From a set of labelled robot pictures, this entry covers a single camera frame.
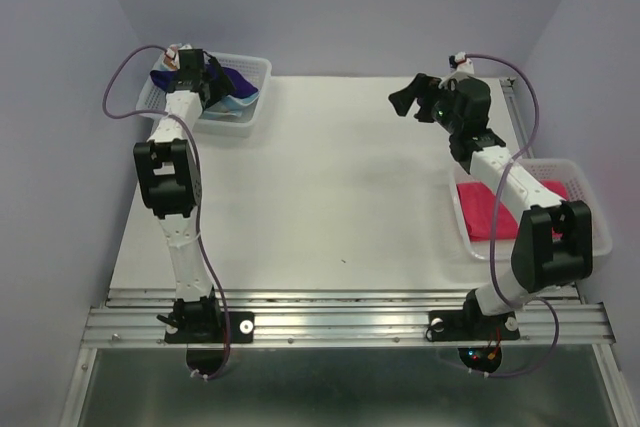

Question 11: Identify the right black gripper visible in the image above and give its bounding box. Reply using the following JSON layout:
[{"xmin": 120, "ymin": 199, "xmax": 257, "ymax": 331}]
[{"xmin": 386, "ymin": 73, "xmax": 463, "ymax": 135}]

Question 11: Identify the light blue towel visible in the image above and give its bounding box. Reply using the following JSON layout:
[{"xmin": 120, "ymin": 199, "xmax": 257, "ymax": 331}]
[{"xmin": 201, "ymin": 96, "xmax": 257, "ymax": 120}]

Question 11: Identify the pink towel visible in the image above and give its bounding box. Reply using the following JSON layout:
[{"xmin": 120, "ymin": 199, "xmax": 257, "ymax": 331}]
[{"xmin": 456, "ymin": 179, "xmax": 571, "ymax": 243}]

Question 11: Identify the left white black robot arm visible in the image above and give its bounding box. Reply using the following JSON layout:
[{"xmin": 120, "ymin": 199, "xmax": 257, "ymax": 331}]
[{"xmin": 133, "ymin": 49, "xmax": 233, "ymax": 344}]

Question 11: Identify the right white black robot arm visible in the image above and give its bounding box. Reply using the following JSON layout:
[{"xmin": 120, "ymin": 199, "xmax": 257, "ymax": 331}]
[{"xmin": 389, "ymin": 73, "xmax": 593, "ymax": 342}]

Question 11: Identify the purple towel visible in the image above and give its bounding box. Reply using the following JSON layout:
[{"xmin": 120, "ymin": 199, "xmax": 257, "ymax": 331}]
[{"xmin": 150, "ymin": 67, "xmax": 259, "ymax": 99}]

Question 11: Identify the white source basket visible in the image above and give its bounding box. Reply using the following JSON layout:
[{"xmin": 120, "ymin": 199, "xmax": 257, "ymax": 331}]
[{"xmin": 136, "ymin": 43, "xmax": 272, "ymax": 137}]

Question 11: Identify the white target basket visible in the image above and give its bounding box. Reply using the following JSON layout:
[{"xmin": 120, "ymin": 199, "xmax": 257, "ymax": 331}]
[{"xmin": 449, "ymin": 158, "xmax": 612, "ymax": 262}]

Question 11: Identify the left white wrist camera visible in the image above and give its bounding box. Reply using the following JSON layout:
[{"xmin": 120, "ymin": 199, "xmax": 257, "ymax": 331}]
[{"xmin": 164, "ymin": 44, "xmax": 182, "ymax": 62}]

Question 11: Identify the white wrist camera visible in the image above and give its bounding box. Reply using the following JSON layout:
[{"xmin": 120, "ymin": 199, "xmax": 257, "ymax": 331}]
[
  {"xmin": 164, "ymin": 44, "xmax": 182, "ymax": 62},
  {"xmin": 448, "ymin": 52, "xmax": 475, "ymax": 75}
]

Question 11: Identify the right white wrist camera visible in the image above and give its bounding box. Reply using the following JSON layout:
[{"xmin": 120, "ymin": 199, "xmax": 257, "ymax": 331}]
[{"xmin": 448, "ymin": 52, "xmax": 475, "ymax": 75}]

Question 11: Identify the aluminium mounting rail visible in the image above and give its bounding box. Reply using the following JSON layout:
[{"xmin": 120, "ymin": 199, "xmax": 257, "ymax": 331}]
[{"xmin": 81, "ymin": 287, "xmax": 615, "ymax": 349}]

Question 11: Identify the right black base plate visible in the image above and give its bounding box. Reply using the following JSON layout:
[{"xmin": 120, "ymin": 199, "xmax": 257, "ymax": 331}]
[{"xmin": 428, "ymin": 310, "xmax": 520, "ymax": 342}]

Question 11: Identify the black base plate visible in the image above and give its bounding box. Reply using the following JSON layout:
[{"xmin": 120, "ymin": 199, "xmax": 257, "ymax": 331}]
[
  {"xmin": 164, "ymin": 311, "xmax": 255, "ymax": 344},
  {"xmin": 428, "ymin": 310, "xmax": 520, "ymax": 342}
]

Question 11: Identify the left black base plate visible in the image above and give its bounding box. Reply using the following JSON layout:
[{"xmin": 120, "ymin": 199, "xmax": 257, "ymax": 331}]
[{"xmin": 164, "ymin": 311, "xmax": 255, "ymax": 344}]

